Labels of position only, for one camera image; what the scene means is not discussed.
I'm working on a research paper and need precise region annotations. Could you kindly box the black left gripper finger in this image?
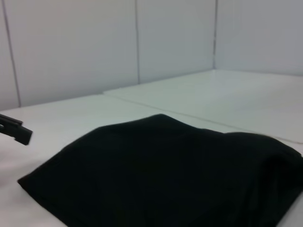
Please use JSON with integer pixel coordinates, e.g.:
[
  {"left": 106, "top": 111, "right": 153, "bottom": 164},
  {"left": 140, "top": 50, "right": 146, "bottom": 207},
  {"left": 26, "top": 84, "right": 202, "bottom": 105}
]
[{"left": 0, "top": 113, "right": 34, "bottom": 146}]

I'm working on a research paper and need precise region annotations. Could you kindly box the black shirt with FREE print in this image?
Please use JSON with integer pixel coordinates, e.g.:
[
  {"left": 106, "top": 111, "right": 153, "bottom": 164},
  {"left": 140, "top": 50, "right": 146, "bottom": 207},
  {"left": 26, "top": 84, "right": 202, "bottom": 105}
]
[{"left": 17, "top": 113, "right": 303, "bottom": 227}]

